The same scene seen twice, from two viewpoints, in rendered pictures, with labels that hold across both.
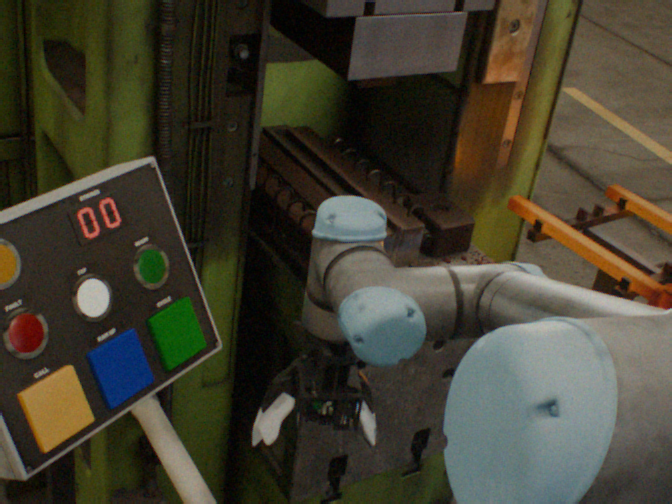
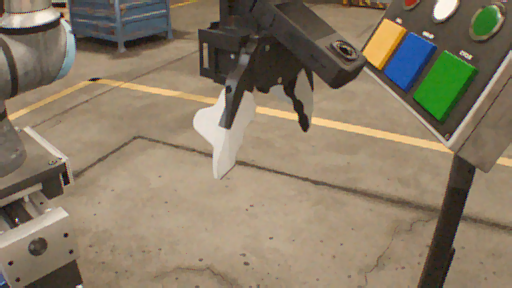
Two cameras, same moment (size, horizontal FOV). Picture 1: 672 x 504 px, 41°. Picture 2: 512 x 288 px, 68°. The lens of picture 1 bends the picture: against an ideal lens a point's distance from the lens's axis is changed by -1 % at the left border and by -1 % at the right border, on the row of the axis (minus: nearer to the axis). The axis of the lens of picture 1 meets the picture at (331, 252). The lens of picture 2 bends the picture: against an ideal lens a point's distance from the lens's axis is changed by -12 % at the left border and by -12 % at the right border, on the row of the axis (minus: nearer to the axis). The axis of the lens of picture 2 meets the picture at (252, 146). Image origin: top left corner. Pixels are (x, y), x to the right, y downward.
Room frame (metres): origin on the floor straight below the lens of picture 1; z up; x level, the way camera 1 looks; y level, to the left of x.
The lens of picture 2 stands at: (1.18, -0.27, 1.16)
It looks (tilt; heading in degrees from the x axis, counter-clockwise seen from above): 27 degrees down; 143
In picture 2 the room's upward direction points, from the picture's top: straight up
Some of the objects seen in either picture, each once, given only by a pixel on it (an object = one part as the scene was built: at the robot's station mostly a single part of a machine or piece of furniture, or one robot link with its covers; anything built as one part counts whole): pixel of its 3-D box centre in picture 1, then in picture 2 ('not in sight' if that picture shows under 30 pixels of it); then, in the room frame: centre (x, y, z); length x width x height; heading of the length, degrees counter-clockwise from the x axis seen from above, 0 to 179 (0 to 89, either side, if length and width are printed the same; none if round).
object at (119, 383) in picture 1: (119, 368); (411, 62); (0.87, 0.24, 1.01); 0.07 x 0.05 x 0.07; 149
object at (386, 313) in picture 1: (390, 306); not in sight; (0.75, -0.07, 1.23); 0.11 x 0.11 x 0.08; 19
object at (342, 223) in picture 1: (347, 253); not in sight; (0.84, -0.02, 1.23); 0.09 x 0.08 x 0.11; 19
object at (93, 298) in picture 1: (92, 297); (446, 6); (0.89, 0.28, 1.09); 0.05 x 0.03 x 0.04; 124
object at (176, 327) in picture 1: (175, 333); (446, 86); (0.95, 0.19, 1.01); 0.07 x 0.05 x 0.07; 149
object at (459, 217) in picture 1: (436, 223); not in sight; (1.47, -0.18, 0.95); 0.12 x 0.08 x 0.06; 34
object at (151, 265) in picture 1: (151, 266); (486, 21); (0.98, 0.23, 1.09); 0.05 x 0.03 x 0.04; 124
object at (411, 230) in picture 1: (312, 194); not in sight; (1.49, 0.05, 0.96); 0.42 x 0.20 x 0.09; 34
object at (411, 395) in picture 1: (319, 303); not in sight; (1.53, 0.01, 0.69); 0.56 x 0.38 x 0.45; 34
